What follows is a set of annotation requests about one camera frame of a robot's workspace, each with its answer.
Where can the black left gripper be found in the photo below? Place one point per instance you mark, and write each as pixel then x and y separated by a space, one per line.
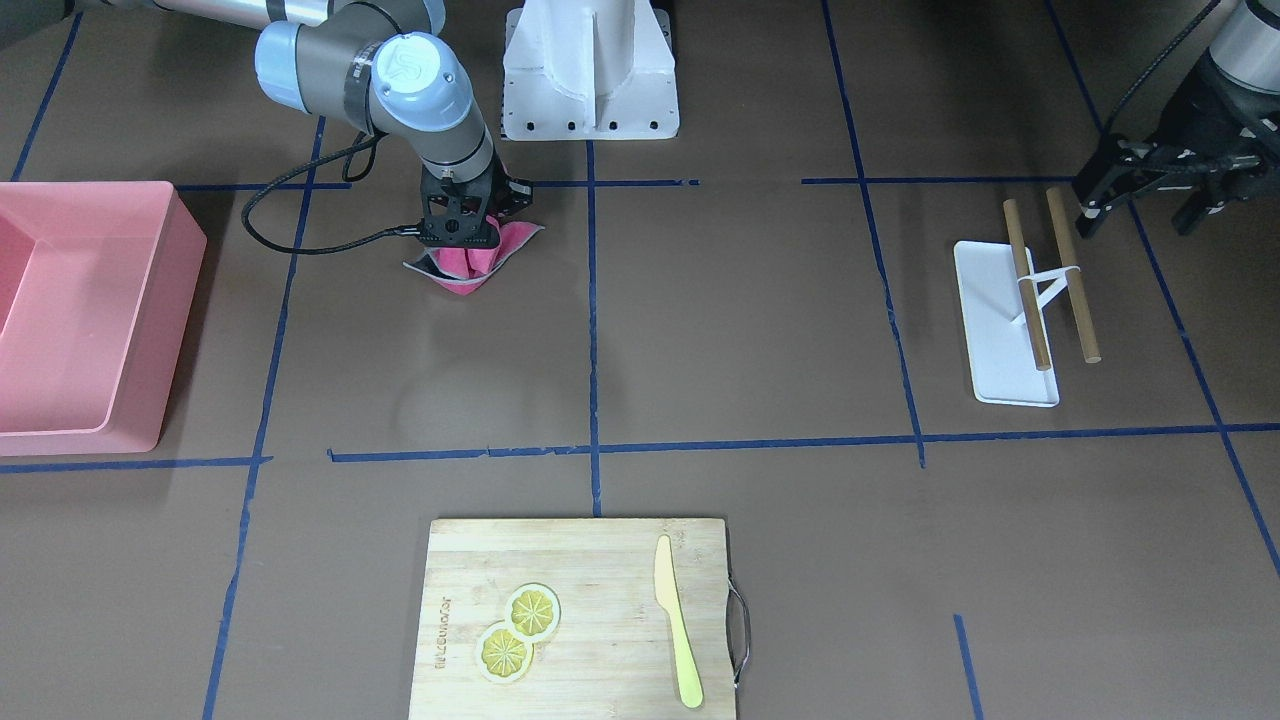
pixel 1222 118

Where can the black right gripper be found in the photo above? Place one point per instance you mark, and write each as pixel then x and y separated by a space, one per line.
pixel 514 195

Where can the pink and grey cloth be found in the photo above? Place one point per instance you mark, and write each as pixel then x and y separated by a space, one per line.
pixel 463 271

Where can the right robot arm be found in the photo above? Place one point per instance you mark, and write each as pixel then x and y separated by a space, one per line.
pixel 382 67

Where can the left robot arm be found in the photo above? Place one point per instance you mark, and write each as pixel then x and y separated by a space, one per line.
pixel 1245 50

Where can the white mounting column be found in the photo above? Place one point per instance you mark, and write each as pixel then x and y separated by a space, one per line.
pixel 590 71

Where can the wooden cloth rack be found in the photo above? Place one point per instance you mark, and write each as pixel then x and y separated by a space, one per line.
pixel 1037 289

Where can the white rack tray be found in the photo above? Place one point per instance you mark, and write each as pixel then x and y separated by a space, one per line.
pixel 1002 364

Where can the rear lemon slice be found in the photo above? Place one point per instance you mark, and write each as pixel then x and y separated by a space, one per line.
pixel 533 612

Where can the lemon slice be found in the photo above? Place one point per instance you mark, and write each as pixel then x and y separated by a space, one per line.
pixel 533 612
pixel 502 656

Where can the pink plastic bin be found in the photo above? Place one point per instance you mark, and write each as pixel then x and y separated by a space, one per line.
pixel 98 280

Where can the yellow plastic knife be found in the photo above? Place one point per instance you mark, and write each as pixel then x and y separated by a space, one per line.
pixel 688 679

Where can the front lemon slice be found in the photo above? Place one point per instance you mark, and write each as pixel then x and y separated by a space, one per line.
pixel 502 656

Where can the bamboo cutting board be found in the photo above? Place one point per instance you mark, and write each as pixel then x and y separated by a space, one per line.
pixel 611 657

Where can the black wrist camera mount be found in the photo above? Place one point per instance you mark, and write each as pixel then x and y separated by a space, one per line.
pixel 446 221

